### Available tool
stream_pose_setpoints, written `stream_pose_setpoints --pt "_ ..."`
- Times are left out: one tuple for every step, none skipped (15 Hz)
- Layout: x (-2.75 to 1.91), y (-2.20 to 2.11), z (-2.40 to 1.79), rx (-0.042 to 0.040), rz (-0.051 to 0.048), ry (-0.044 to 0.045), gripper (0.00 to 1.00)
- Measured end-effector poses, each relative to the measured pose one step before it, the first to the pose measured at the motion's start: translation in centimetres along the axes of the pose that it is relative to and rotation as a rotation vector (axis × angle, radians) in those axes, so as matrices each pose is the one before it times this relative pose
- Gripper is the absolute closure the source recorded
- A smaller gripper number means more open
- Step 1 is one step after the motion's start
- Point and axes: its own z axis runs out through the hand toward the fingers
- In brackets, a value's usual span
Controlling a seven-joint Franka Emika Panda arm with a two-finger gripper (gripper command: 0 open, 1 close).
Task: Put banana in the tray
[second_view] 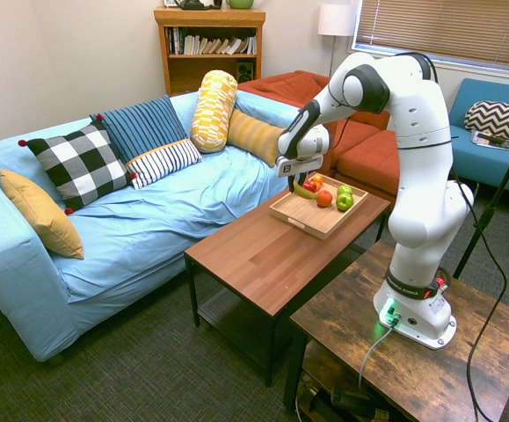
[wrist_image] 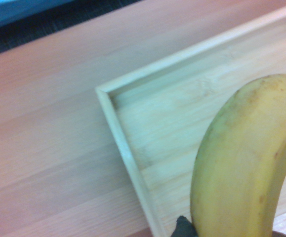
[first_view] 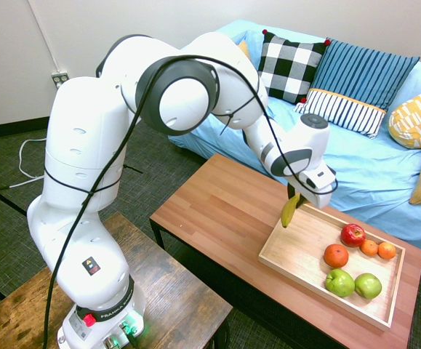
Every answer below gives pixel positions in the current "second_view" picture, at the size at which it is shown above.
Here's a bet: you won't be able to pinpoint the blue striped pillow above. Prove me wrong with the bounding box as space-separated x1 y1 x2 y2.
89 94 190 164

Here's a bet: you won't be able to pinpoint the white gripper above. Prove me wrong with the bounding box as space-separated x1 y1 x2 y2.
276 153 326 195

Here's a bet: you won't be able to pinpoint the white navy striped pillow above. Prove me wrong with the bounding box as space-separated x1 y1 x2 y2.
125 138 203 191

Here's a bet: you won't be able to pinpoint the black white checkered pillow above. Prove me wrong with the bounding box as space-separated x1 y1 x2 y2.
18 113 137 215

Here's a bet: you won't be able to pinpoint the magazine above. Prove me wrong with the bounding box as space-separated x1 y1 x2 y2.
469 129 509 151

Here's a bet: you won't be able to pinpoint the orange sofa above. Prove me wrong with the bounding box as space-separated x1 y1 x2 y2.
237 69 403 204

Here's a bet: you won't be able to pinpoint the row of paperback books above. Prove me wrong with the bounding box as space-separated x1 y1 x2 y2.
167 26 258 56

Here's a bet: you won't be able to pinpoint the yellow white patterned bolster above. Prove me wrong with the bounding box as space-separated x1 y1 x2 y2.
189 69 239 154

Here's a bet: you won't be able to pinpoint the yellow banana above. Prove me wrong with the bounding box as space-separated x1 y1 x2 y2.
292 180 321 201

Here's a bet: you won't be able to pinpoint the light wooden tray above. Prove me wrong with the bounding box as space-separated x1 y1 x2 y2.
268 175 369 241

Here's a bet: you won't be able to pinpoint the plain mustard pillow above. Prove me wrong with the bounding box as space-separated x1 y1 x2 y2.
0 169 85 260

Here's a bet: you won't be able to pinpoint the black white zigzag pillow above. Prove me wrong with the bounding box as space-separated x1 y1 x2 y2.
463 99 509 145

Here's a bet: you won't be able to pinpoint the black power adapter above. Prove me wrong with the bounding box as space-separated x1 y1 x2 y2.
331 386 376 417

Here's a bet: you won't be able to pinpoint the white shade floor lamp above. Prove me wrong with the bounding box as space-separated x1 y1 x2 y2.
317 4 359 79

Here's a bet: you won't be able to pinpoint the wooden window blinds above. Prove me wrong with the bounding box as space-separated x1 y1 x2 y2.
353 0 509 74

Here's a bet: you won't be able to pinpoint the black white ornament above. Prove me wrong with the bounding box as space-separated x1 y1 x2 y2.
164 0 223 10

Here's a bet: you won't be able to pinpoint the dark rustic wooden table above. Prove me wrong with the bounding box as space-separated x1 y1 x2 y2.
282 239 509 422

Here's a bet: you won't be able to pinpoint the teal sofa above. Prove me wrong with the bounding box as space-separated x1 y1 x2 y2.
448 77 509 199

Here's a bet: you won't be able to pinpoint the reddish wooden coffee table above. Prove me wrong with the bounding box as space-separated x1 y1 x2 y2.
183 186 391 388

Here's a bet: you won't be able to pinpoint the tan striped pillow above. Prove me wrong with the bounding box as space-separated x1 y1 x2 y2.
226 108 287 168

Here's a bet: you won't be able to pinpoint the black tripod stand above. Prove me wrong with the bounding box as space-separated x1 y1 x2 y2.
452 118 509 280

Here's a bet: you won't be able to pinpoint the small black speaker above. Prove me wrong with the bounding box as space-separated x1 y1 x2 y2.
236 60 255 83

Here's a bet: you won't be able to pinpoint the light blue sofa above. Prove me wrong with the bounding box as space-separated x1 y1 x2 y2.
0 90 308 362

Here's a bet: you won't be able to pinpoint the wooden bookshelf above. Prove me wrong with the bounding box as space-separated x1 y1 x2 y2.
153 6 267 97

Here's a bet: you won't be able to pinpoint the grey cable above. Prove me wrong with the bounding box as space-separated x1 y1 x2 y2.
358 323 396 390

